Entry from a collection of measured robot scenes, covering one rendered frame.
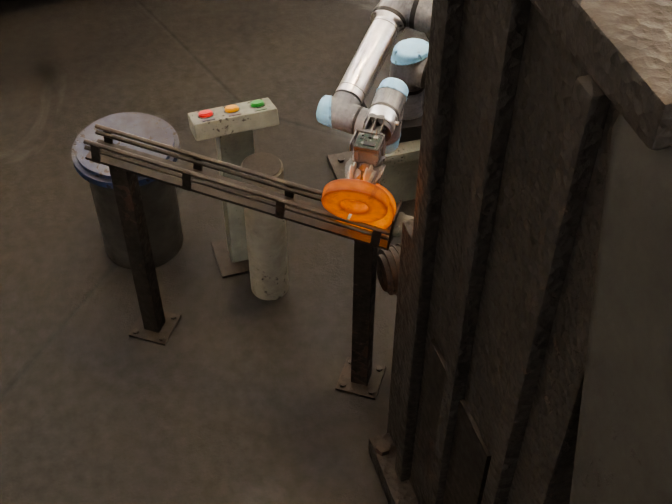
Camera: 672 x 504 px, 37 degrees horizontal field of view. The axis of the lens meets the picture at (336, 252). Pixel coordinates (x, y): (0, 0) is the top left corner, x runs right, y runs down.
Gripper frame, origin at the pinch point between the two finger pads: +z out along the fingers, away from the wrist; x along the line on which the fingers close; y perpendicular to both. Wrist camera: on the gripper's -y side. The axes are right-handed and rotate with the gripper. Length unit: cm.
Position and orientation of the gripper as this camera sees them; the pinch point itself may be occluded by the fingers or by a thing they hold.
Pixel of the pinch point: (354, 195)
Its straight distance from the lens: 229.4
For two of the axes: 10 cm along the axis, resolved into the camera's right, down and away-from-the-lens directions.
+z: -3.0, 7.5, -5.9
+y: -0.5, -6.3, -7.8
